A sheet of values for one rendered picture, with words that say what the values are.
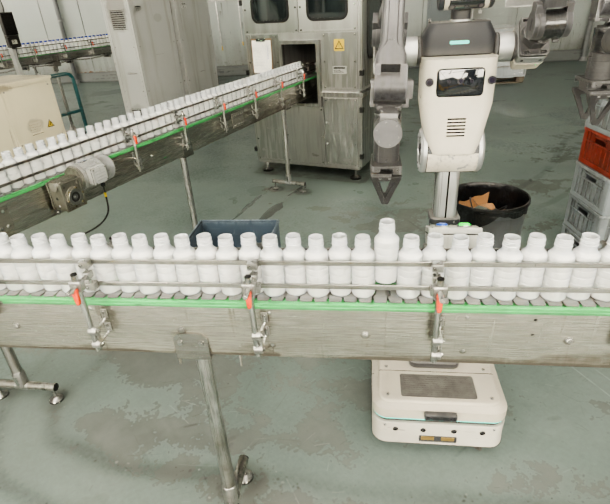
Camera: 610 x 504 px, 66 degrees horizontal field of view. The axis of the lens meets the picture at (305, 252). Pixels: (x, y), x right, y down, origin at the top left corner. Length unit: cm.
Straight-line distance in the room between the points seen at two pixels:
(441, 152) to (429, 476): 125
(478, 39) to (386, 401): 135
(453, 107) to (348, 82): 313
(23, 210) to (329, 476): 179
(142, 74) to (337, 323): 608
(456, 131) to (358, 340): 79
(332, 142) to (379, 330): 380
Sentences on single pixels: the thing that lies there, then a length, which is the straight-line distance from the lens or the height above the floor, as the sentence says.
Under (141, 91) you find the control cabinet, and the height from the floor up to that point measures 71.
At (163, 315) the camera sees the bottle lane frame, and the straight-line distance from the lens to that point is 134.
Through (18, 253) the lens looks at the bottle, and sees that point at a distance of 149.
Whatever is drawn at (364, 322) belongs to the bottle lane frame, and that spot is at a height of 94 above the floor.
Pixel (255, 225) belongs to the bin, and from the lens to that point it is 183.
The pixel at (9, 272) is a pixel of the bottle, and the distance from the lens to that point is 155.
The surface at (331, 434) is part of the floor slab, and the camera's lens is 221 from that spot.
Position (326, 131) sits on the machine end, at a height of 50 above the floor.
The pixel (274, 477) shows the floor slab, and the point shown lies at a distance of 210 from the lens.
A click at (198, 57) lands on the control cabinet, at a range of 799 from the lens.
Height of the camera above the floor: 168
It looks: 28 degrees down
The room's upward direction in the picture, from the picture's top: 4 degrees counter-clockwise
